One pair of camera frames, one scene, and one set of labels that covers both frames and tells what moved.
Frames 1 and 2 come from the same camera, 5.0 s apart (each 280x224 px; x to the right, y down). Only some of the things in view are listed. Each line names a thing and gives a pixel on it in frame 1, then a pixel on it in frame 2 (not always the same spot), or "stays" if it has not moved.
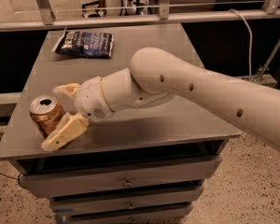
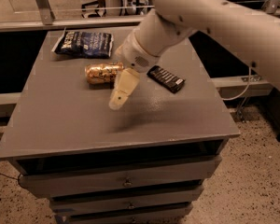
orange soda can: [46, 112] to [103, 73]
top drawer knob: [127, 184] stays
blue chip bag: [95, 45] stays
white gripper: [90, 99] to [136, 56]
